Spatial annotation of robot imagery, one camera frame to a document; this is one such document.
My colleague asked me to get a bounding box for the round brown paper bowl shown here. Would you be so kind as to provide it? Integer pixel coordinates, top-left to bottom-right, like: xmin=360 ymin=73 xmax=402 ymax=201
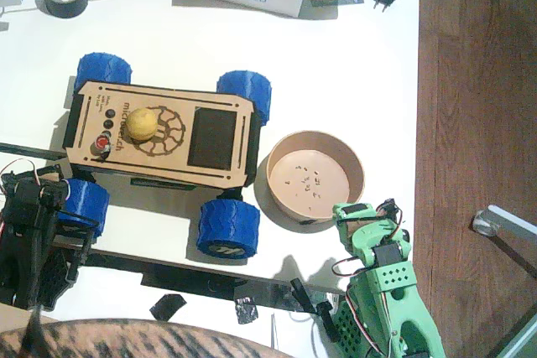
xmin=265 ymin=130 xmax=365 ymax=225

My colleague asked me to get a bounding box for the yellow lemon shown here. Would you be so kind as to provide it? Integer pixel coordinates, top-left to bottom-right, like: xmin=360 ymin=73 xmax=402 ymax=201
xmin=126 ymin=107 xmax=159 ymax=144

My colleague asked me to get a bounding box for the short black tape strip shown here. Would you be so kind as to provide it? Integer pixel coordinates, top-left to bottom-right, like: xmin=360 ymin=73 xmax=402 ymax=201
xmin=0 ymin=142 xmax=70 ymax=162

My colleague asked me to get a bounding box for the black table clamp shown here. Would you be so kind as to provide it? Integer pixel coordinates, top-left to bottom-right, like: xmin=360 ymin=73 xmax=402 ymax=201
xmin=289 ymin=277 xmax=316 ymax=314
xmin=315 ymin=301 xmax=341 ymax=345

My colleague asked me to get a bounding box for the crumpled black tape piece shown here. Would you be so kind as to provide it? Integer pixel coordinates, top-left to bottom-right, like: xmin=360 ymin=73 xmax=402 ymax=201
xmin=233 ymin=297 xmax=260 ymax=325

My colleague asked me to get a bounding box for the wooden rover with blue wheels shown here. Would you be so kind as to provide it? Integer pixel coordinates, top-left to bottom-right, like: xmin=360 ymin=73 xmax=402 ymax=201
xmin=54 ymin=52 xmax=274 ymax=259

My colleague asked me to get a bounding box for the grey metal leg with caster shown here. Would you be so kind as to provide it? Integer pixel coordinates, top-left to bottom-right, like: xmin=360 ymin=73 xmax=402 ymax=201
xmin=472 ymin=204 xmax=537 ymax=258

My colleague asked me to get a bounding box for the striped brown fabric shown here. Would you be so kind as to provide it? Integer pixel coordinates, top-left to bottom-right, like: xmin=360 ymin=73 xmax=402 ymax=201
xmin=0 ymin=318 xmax=295 ymax=358

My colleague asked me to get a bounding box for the flat black tape piece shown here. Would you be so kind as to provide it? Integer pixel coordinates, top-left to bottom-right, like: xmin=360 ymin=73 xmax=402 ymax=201
xmin=149 ymin=293 xmax=188 ymax=322

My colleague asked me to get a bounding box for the grey metal bar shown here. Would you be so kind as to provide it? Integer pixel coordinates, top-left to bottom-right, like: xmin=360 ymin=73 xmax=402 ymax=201
xmin=488 ymin=311 xmax=537 ymax=358

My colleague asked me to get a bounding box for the black camera cable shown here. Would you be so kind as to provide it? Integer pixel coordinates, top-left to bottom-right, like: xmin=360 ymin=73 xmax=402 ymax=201
xmin=56 ymin=205 xmax=102 ymax=227

